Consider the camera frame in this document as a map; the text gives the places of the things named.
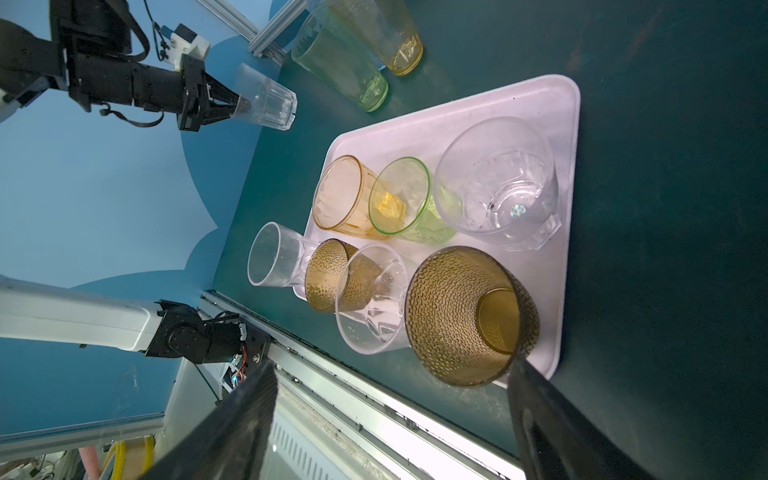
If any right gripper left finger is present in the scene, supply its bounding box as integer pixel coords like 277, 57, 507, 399
143, 361, 278, 480

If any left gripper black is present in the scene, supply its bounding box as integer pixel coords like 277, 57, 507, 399
68, 53, 240, 131

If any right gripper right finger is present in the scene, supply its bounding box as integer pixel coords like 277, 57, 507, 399
507, 357, 653, 479

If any clear faceted glass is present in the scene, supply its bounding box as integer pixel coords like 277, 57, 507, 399
247, 222, 319, 300
335, 243, 416, 355
231, 63, 298, 131
433, 116, 561, 251

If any dark amber textured glass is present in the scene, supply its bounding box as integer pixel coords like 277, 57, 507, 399
404, 246, 540, 387
305, 238, 383, 313

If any orange short glass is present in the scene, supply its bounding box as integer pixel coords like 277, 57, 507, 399
311, 155, 390, 240

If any tall orange glass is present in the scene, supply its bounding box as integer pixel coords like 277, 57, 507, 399
326, 0, 424, 76

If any small green glass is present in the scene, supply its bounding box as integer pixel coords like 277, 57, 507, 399
368, 157, 456, 245

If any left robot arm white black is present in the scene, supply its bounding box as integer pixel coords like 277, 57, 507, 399
1, 1, 243, 131

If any pink rectangular tray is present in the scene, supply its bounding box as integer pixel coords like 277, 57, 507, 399
324, 74, 581, 378

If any tall green glass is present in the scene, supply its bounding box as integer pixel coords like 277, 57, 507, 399
291, 3, 389, 112

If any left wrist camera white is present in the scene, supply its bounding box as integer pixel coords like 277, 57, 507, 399
160, 24, 211, 71

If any aluminium frame back bar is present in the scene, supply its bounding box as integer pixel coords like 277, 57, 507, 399
199, 0, 283, 46

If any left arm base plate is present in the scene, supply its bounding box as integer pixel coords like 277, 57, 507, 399
220, 322, 272, 394

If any aluminium frame left post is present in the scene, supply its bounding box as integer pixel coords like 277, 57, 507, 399
247, 0, 308, 66

